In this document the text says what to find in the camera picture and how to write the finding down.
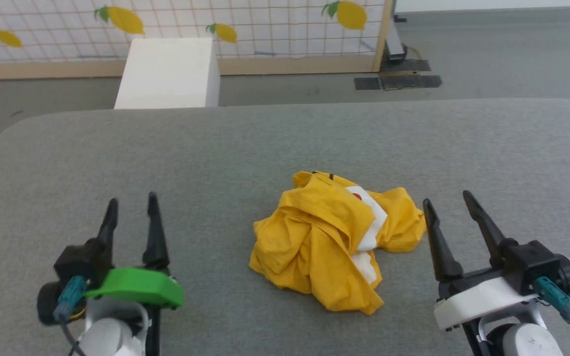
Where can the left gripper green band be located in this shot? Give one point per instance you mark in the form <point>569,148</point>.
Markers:
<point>136,287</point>

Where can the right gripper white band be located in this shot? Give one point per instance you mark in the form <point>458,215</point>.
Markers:
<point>478,299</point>

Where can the yellow t-shirt garment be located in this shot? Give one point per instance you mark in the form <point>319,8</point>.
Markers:
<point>324,242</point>

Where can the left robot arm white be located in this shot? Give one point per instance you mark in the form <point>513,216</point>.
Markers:
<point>107,336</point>

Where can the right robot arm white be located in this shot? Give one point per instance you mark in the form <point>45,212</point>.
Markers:
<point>527,341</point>

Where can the grey fabric sofa cushion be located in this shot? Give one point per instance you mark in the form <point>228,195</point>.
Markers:
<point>215,148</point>

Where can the white rectangular box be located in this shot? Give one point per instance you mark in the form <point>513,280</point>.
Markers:
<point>166,74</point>

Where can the large black floor mat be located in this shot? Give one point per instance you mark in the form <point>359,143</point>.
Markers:
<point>411,79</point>

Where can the small black floor mat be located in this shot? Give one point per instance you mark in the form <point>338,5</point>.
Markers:
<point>367,83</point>

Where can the grey metal stand leg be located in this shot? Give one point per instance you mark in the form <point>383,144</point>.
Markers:
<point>395,47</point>

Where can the lemon print grid panel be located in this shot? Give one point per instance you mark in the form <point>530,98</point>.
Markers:
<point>275,29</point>

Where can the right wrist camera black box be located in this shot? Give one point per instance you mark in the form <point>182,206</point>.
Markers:
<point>535,262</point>

